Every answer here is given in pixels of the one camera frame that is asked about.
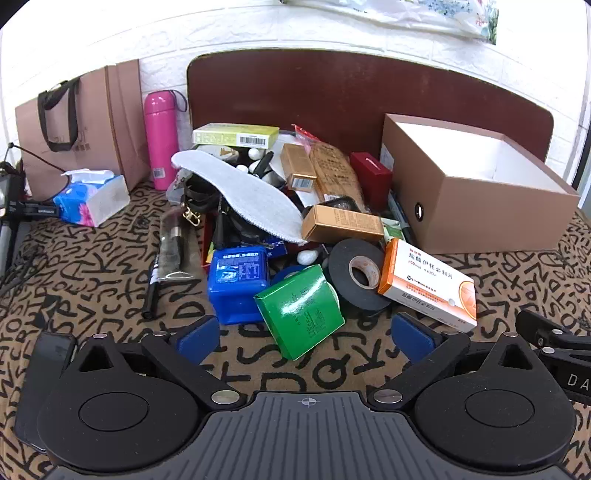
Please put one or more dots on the long gold box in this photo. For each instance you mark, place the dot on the long gold box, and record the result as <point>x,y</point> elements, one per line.
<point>341,224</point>

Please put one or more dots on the blue plastic box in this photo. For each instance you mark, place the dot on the blue plastic box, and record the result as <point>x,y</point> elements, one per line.
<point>238,286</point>

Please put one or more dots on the blue floral tissue pack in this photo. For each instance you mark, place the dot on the blue floral tissue pack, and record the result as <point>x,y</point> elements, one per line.
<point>90,203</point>

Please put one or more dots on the brown bread packet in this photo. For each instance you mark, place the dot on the brown bread packet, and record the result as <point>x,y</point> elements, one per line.
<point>334,177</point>

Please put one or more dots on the small gold box with barcode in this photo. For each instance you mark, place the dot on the small gold box with barcode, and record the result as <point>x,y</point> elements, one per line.
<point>298,168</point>

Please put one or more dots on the orange and white medicine box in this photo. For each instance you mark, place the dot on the orange and white medicine box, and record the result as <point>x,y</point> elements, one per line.
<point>427,286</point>

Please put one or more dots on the yellow-green flat box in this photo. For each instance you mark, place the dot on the yellow-green flat box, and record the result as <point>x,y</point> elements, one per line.
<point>231,135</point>

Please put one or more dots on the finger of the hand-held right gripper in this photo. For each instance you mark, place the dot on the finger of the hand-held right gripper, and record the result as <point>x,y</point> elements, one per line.
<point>535,325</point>

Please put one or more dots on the white shoe insole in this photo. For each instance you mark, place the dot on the white shoe insole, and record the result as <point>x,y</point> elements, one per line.
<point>240,194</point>

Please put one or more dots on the floral plastic bag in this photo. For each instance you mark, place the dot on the floral plastic bag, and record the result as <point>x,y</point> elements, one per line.
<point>392,14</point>

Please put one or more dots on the black tape roll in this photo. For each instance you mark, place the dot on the black tape roll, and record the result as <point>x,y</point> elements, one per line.
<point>341,277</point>

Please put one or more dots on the open pink-brown cardboard box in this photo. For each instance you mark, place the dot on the open pink-brown cardboard box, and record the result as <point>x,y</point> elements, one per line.
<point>485,207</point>

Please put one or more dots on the black tripod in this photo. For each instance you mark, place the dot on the black tripod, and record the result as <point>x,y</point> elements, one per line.
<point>9,198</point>

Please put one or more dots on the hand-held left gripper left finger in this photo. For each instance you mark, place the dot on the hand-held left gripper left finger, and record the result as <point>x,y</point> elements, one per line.
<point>199,339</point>

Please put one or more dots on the clear packet with dark item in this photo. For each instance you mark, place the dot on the clear packet with dark item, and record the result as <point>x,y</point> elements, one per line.
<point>174,244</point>

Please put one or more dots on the brown paper bag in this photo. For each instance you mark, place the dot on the brown paper bag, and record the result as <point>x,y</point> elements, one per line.
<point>101,120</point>

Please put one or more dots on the white and green cream tube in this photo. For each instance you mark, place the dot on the white and green cream tube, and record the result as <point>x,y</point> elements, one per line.
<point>392,229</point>

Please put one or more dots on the letter-print blanket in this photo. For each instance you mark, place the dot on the letter-print blanket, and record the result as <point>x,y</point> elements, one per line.
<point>101,286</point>

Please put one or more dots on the white pebble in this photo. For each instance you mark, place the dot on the white pebble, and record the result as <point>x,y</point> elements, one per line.
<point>307,257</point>
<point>254,154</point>

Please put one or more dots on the green cardboard box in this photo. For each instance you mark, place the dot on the green cardboard box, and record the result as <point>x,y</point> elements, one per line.
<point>300,311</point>

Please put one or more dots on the black marker pen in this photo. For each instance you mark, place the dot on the black marker pen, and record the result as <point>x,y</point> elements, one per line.
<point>399,216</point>
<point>152,286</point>

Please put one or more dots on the pink thermos bottle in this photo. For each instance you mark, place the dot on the pink thermos bottle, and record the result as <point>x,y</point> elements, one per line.
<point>160,138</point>

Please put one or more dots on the dark brown wooden board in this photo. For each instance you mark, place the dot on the dark brown wooden board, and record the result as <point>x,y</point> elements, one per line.
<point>323,92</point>

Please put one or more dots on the dark red box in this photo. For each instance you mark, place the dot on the dark red box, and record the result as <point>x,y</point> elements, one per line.
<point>371,177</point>

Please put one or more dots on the red snack packet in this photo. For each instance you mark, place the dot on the red snack packet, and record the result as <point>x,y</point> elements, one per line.
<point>304,134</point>

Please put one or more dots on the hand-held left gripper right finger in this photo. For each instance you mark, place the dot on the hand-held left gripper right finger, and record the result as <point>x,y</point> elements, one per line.
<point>412,337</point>

